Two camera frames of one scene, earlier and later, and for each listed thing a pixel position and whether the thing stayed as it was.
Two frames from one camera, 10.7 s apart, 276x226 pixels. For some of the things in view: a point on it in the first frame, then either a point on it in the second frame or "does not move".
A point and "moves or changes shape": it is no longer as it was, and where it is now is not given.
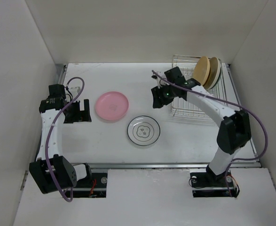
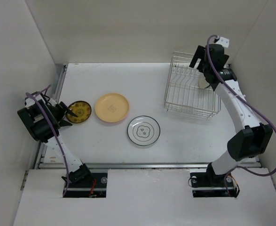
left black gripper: (81, 116) to (59, 118)
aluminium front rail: (139, 165) does not move
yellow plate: (201, 70) to (112, 107)
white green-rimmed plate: (143, 130) does not move
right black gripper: (156, 92) to (200, 53)
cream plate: (215, 75) moves or changes shape
